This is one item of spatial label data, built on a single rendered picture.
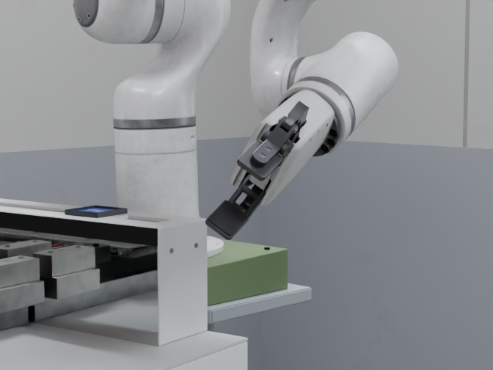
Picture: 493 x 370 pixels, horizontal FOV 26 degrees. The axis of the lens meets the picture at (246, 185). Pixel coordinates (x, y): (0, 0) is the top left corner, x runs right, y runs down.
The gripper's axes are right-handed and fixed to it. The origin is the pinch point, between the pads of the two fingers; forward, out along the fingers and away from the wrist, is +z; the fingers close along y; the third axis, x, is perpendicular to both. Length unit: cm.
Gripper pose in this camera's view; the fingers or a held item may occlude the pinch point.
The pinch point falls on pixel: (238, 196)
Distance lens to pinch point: 104.7
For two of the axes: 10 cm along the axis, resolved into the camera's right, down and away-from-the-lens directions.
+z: -4.9, 5.0, -7.2
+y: 3.5, -6.4, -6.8
